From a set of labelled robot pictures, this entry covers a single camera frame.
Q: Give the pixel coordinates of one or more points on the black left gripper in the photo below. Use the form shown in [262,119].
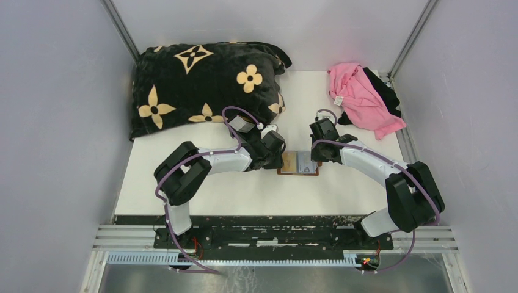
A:
[278,162]

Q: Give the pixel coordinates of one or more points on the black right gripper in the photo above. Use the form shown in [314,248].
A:
[316,157]

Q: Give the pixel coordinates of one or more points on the yellow card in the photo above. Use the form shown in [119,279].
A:
[289,162]

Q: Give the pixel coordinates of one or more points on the brown leather card holder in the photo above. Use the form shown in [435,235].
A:
[297,174]

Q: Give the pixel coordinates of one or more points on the silver VIP card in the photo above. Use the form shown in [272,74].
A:
[305,165]

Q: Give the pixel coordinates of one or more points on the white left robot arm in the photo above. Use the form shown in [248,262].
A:
[181,174]

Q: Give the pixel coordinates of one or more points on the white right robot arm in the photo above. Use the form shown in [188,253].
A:
[413,198]

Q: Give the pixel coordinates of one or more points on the white card stack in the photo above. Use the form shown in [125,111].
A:
[241,125]

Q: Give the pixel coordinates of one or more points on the pink cloth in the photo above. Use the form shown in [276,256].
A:
[338,75]

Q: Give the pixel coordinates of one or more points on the black cloth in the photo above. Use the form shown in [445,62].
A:
[384,91]

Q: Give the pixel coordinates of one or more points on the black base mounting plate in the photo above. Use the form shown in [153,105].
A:
[278,238]

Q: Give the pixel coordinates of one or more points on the black floral plush pillow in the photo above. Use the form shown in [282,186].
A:
[181,84]

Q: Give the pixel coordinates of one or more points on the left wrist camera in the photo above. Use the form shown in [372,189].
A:
[267,129]

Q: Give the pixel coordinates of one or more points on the white slotted cable duct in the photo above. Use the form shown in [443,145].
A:
[174,259]

